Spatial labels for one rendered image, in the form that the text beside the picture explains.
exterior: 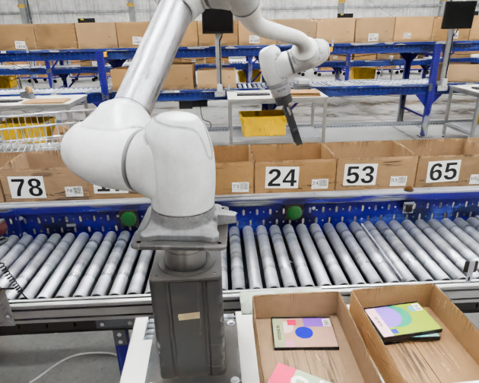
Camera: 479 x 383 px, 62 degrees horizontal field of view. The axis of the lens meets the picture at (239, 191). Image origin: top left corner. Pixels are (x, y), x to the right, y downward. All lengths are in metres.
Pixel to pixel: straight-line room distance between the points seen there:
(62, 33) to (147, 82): 5.61
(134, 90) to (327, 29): 5.55
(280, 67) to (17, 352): 2.05
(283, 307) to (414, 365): 0.40
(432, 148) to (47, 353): 2.39
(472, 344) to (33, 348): 2.16
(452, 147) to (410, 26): 4.57
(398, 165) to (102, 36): 5.21
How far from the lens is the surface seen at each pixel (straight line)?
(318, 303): 1.36
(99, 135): 0.99
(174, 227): 0.93
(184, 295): 1.02
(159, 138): 0.87
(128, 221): 1.94
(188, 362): 1.16
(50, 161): 2.34
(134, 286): 1.57
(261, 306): 1.33
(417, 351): 1.34
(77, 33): 6.61
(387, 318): 1.36
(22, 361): 2.59
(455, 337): 1.43
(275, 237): 1.83
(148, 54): 1.15
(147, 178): 0.91
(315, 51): 1.72
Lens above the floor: 1.63
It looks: 22 degrees down
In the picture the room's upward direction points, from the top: 1 degrees counter-clockwise
